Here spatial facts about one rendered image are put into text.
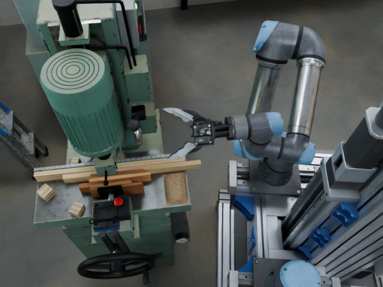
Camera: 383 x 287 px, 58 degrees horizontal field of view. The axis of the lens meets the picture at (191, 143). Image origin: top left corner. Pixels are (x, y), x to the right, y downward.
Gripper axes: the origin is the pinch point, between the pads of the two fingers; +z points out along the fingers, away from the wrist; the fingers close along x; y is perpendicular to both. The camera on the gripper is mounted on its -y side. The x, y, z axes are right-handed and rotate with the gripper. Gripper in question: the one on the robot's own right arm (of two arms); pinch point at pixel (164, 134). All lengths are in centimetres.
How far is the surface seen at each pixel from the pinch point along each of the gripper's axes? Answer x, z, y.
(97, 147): 3.1, 21.0, -5.5
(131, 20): -35.7, 6.5, -15.6
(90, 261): 43, 30, -11
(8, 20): -82, 128, -249
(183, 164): 18.4, -7.2, -33.2
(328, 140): 39, -125, -143
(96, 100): -12.1, 17.2, 9.2
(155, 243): 62, 9, -56
